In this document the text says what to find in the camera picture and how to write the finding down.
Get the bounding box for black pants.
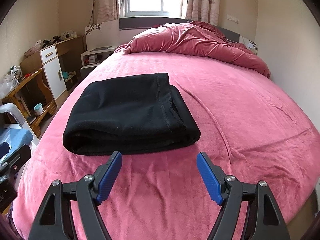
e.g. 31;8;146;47
62;73;201;155

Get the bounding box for blue and yellow mat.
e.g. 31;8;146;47
1;128;33;164

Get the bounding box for teal cup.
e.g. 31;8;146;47
34;103;44;116

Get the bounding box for wooden desk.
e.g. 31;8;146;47
2;68;57;137

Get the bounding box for white cabinet with drawer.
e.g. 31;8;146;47
40;45;66;100

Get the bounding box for white bedside shelf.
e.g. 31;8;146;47
80;46;117;79

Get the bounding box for dark pink duvet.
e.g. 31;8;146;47
116;21;271;78

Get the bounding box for grey headboard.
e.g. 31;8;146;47
119;16;241;43

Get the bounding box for beige patterned curtain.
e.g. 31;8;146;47
180;0;220;25

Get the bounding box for wall light switch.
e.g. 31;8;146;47
226;15;239;24

